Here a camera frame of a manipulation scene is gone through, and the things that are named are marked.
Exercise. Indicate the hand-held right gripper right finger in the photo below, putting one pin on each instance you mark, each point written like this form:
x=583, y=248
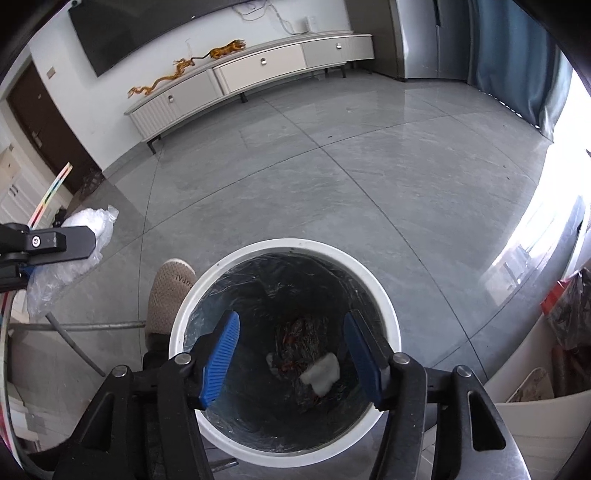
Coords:
x=362, y=360

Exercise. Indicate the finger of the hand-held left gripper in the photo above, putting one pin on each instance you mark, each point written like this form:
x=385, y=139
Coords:
x=11, y=277
x=78, y=242

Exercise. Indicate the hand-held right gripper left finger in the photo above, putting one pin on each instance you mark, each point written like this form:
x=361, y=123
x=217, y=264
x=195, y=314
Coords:
x=221, y=360

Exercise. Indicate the clear plastic bag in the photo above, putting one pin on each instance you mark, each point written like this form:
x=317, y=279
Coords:
x=92, y=221

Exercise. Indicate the white round waste bin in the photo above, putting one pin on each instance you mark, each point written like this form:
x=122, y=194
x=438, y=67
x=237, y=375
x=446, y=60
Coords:
x=286, y=244

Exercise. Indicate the crumpled white tissue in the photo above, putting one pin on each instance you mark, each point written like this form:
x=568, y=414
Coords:
x=321, y=371

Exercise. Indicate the dark shoes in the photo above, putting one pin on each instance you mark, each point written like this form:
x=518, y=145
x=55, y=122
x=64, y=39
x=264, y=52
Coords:
x=90, y=182

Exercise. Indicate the black bin liner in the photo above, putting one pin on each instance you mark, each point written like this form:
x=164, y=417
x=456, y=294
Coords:
x=258, y=286

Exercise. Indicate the beige knit slipper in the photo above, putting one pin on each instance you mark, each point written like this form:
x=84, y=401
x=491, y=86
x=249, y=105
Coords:
x=168, y=295

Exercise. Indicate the glass table with flower print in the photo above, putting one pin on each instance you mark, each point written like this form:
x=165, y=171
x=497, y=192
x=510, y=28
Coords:
x=101, y=325

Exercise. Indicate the dark brown door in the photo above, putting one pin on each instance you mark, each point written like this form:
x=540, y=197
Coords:
x=46, y=120

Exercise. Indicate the orange dragon figurine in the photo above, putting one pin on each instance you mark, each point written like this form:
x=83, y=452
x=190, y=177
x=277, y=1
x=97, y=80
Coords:
x=157, y=83

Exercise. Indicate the red packet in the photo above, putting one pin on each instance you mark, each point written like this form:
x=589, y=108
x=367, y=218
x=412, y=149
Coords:
x=554, y=300

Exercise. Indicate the clear bag of dark contents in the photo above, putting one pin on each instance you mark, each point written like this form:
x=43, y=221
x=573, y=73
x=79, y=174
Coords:
x=577, y=314

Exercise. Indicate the long white television cabinet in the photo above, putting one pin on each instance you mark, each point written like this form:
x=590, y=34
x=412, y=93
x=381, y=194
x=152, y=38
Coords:
x=231, y=69

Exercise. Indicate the orange tiger figurine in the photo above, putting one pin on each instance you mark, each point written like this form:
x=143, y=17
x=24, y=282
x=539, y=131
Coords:
x=226, y=48

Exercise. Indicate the grey refrigerator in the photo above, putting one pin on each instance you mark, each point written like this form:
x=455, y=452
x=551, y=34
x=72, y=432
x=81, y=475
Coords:
x=429, y=37

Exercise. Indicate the blue curtain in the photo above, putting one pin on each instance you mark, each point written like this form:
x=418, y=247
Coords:
x=517, y=55

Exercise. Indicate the white wall cupboard unit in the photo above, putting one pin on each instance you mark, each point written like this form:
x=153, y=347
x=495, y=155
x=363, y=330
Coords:
x=9, y=184

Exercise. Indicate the black wall television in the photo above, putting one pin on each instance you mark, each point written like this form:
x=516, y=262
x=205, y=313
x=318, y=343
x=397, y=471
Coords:
x=138, y=32

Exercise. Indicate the white wall router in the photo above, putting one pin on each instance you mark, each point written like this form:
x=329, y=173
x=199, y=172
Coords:
x=307, y=23

